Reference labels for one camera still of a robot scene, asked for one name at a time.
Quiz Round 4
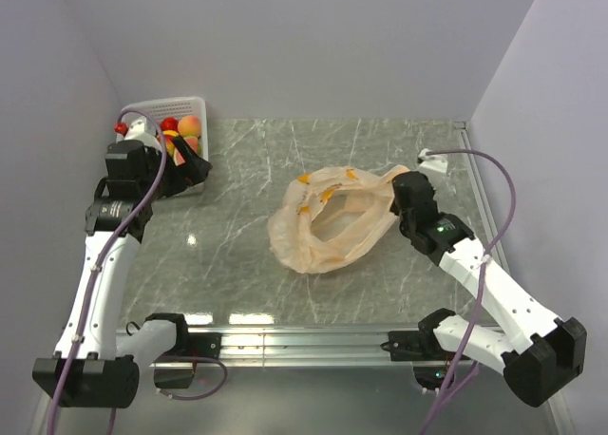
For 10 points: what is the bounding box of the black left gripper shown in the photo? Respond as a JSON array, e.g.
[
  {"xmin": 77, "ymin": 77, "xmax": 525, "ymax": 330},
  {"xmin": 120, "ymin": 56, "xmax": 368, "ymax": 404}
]
[{"xmin": 140, "ymin": 135, "xmax": 212, "ymax": 201}]

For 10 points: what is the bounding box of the red yellow apple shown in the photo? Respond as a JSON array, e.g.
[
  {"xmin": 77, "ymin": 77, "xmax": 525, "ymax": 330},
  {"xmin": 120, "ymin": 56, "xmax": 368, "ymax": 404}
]
[{"xmin": 162, "ymin": 130, "xmax": 180, "ymax": 157}]

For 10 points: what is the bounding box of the translucent orange plastic bag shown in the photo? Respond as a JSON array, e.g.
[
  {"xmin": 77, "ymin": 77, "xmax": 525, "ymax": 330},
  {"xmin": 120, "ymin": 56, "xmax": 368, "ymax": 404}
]
[{"xmin": 268, "ymin": 165, "xmax": 409, "ymax": 274}]

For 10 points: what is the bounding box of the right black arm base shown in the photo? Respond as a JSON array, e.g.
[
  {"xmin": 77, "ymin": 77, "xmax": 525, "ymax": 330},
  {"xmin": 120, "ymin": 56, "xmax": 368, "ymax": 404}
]
[{"xmin": 380, "ymin": 331, "xmax": 453, "ymax": 392}]

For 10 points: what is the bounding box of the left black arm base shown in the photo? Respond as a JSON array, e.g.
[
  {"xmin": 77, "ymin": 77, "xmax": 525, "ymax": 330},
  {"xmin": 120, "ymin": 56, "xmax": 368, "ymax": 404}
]
[{"xmin": 152, "ymin": 331, "xmax": 222, "ymax": 390}]

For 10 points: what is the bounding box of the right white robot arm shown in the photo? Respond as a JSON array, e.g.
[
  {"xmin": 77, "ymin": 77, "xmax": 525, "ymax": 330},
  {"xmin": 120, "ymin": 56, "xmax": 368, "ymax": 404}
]
[{"xmin": 391, "ymin": 171, "xmax": 587, "ymax": 407}]

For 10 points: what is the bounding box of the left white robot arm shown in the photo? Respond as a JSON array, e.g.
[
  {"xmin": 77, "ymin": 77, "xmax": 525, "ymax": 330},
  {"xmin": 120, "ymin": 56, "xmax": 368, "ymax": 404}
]
[{"xmin": 32, "ymin": 137, "xmax": 212, "ymax": 408}]

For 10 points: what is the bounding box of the peach fruit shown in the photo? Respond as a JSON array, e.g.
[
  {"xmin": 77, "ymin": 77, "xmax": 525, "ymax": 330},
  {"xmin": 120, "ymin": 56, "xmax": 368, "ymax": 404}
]
[{"xmin": 178, "ymin": 115, "xmax": 202, "ymax": 139}]

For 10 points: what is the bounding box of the red fruit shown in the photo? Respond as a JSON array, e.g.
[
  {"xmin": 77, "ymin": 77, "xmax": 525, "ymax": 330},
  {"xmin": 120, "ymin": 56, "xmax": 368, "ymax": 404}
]
[{"xmin": 161, "ymin": 117, "xmax": 179, "ymax": 132}]

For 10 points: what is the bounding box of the white perforated plastic basket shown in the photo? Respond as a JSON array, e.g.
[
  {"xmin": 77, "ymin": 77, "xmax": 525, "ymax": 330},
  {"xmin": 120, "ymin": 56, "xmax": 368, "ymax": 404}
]
[{"xmin": 114, "ymin": 96, "xmax": 212, "ymax": 196}]

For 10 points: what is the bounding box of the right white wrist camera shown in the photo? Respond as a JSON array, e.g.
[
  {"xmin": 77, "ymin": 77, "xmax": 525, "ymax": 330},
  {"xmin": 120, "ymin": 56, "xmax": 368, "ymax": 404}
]
[{"xmin": 417, "ymin": 148, "xmax": 448, "ymax": 177}]

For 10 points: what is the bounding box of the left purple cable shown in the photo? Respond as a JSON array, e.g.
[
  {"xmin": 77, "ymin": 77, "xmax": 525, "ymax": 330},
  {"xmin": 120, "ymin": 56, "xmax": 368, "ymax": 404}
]
[{"xmin": 45, "ymin": 105, "xmax": 229, "ymax": 435}]

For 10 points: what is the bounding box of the purple cable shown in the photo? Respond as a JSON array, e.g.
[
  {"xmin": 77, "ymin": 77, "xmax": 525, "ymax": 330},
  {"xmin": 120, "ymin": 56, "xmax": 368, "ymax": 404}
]
[
  {"xmin": 417, "ymin": 148, "xmax": 518, "ymax": 435},
  {"xmin": 45, "ymin": 105, "xmax": 229, "ymax": 435}
]

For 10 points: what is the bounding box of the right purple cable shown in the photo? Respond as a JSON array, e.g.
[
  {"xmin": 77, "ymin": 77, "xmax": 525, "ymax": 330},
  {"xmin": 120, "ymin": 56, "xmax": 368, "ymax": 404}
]
[{"xmin": 417, "ymin": 148, "xmax": 518, "ymax": 435}]

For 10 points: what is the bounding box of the aluminium mounting rail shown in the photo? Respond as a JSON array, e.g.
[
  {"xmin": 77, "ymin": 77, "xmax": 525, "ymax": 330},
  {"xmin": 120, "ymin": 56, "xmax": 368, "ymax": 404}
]
[{"xmin": 28, "ymin": 325, "xmax": 555, "ymax": 435}]

